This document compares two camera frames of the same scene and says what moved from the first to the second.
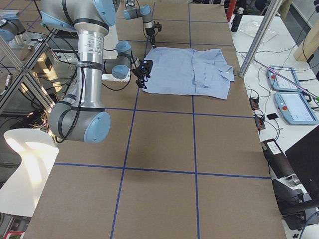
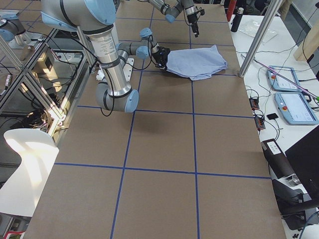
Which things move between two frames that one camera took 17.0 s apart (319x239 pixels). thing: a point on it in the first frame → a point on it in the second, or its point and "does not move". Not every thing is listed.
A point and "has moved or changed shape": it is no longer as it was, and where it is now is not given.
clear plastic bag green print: [250, 27] does not move
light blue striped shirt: [178, 70] has moved or changed shape
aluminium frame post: [266, 21] does not move
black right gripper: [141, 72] → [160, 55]
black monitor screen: [303, 158] does not move
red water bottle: [231, 9] does not move
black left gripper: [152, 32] → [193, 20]
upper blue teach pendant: [277, 82] does not move
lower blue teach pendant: [295, 109] does not move
